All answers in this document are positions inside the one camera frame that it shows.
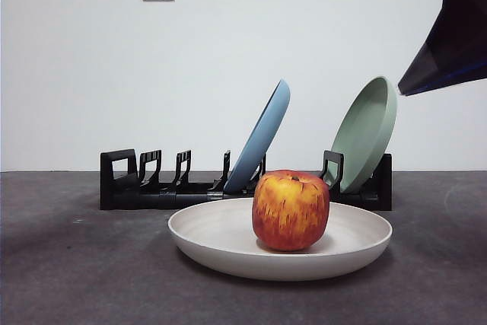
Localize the red and yellow apple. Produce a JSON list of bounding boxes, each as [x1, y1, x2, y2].
[[251, 169, 331, 253]]

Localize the pale yellow cream plate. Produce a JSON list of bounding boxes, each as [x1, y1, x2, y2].
[[167, 197, 393, 282]]

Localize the green plate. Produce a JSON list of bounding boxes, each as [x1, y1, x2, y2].
[[329, 75, 398, 194]]

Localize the blue plate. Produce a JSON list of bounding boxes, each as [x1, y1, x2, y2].
[[223, 78, 291, 194]]

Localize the black plate rack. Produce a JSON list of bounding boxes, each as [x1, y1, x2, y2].
[[100, 148, 393, 212]]

